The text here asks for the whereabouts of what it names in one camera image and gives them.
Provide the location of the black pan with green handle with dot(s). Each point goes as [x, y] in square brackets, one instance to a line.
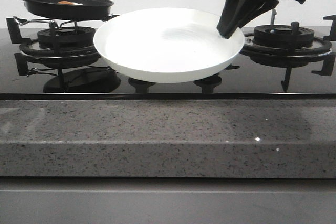
[90, 10]

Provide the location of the white round plate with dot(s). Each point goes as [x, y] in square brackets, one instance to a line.
[166, 45]

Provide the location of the left black gas burner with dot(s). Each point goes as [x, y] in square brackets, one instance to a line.
[57, 47]

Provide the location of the black gas burner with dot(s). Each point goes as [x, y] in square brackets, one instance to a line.
[291, 46]
[57, 47]

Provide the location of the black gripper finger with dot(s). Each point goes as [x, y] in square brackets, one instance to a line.
[254, 8]
[236, 14]

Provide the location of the right black gas burner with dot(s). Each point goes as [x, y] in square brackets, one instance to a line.
[291, 46]

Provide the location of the fried egg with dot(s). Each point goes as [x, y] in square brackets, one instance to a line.
[69, 3]

